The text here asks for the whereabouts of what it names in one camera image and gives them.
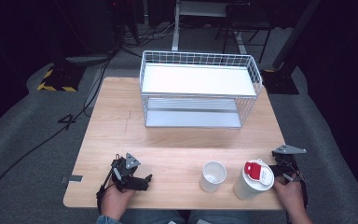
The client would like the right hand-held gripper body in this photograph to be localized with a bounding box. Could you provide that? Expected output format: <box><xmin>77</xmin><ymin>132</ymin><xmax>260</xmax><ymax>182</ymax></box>
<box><xmin>271</xmin><ymin>143</ymin><xmax>308</xmax><ymax>184</ymax></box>

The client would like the yellow black striped stand base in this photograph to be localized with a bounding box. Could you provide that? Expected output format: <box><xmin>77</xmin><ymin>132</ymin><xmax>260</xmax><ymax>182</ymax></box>
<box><xmin>36</xmin><ymin>63</ymin><xmax>87</xmax><ymax>93</ymax></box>

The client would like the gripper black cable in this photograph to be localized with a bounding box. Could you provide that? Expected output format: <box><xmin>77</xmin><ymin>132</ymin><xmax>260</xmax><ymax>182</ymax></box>
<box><xmin>297</xmin><ymin>174</ymin><xmax>310</xmax><ymax>218</ymax></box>
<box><xmin>95</xmin><ymin>166</ymin><xmax>116</xmax><ymax>217</ymax></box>

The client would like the grey tape strip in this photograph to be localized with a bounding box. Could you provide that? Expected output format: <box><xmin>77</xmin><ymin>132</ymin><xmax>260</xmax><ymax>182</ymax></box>
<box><xmin>60</xmin><ymin>175</ymin><xmax>84</xmax><ymax>184</ymax></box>

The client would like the white paper cup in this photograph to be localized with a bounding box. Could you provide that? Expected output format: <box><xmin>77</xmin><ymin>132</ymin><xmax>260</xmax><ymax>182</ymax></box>
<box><xmin>199</xmin><ymin>160</ymin><xmax>227</xmax><ymax>193</ymax></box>

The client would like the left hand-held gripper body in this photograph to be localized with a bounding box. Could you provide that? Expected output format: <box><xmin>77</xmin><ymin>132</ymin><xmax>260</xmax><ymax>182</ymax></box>
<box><xmin>110</xmin><ymin>151</ymin><xmax>143</xmax><ymax>191</ymax></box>

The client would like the black slanted post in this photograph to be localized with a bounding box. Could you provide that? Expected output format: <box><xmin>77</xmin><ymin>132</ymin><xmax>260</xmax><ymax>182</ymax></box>
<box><xmin>271</xmin><ymin>0</ymin><xmax>323</xmax><ymax>71</ymax></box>

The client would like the person's left leg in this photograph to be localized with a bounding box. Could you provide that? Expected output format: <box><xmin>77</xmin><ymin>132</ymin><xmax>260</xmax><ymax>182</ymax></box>
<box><xmin>118</xmin><ymin>208</ymin><xmax>185</xmax><ymax>224</ymax></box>

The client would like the black metal chair frame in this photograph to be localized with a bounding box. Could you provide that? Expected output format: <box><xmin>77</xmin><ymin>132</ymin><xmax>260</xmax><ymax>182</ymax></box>
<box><xmin>213</xmin><ymin>2</ymin><xmax>275</xmax><ymax>63</ymax></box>

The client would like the grey flat floor plate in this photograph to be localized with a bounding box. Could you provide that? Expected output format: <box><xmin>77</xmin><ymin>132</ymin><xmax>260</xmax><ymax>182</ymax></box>
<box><xmin>64</xmin><ymin>53</ymin><xmax>115</xmax><ymax>65</ymax></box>

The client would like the person's right leg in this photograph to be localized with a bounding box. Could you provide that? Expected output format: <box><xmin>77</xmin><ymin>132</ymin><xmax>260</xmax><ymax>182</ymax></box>
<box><xmin>187</xmin><ymin>209</ymin><xmax>254</xmax><ymax>224</ymax></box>

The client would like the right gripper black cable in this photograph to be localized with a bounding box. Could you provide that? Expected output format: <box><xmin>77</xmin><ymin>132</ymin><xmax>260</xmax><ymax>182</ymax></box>
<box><xmin>297</xmin><ymin>174</ymin><xmax>310</xmax><ymax>218</ymax></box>

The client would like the white desk frame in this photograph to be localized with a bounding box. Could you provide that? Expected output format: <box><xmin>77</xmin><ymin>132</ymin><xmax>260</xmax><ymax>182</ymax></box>
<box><xmin>171</xmin><ymin>0</ymin><xmax>231</xmax><ymax>52</ymax></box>

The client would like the white tumbler with red lid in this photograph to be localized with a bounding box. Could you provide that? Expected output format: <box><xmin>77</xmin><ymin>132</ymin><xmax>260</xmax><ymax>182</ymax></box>
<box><xmin>232</xmin><ymin>159</ymin><xmax>276</xmax><ymax>201</ymax></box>

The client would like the long black floor cable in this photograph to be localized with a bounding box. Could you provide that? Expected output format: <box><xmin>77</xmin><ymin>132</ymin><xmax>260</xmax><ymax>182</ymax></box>
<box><xmin>0</xmin><ymin>50</ymin><xmax>117</xmax><ymax>223</ymax></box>

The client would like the person's right hand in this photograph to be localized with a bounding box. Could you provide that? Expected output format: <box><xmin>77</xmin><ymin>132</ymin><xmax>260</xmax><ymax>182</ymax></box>
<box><xmin>273</xmin><ymin>175</ymin><xmax>306</xmax><ymax>217</ymax></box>

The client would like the person's leg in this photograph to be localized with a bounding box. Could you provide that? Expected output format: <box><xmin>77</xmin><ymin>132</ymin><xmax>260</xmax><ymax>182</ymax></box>
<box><xmin>118</xmin><ymin>208</ymin><xmax>185</xmax><ymax>224</ymax></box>
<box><xmin>187</xmin><ymin>209</ymin><xmax>254</xmax><ymax>224</ymax></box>

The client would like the black square base plate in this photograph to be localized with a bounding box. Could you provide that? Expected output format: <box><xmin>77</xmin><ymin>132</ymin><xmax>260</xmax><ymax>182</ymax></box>
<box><xmin>260</xmin><ymin>68</ymin><xmax>300</xmax><ymax>95</ymax></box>

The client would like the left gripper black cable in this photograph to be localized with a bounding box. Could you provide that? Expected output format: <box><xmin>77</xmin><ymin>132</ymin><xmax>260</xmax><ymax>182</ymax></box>
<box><xmin>95</xmin><ymin>166</ymin><xmax>116</xmax><ymax>217</ymax></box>

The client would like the person's left hand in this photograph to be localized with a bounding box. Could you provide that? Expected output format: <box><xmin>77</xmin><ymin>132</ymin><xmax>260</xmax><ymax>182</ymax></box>
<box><xmin>100</xmin><ymin>181</ymin><xmax>136</xmax><ymax>220</ymax></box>

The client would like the white wire shelf rack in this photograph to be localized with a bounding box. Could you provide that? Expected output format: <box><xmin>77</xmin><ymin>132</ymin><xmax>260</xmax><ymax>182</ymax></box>
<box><xmin>139</xmin><ymin>49</ymin><xmax>264</xmax><ymax>130</ymax></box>

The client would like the bundle of floor cables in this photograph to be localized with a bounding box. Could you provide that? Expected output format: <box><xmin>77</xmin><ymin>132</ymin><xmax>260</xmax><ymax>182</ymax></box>
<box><xmin>119</xmin><ymin>21</ymin><xmax>176</xmax><ymax>50</ymax></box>

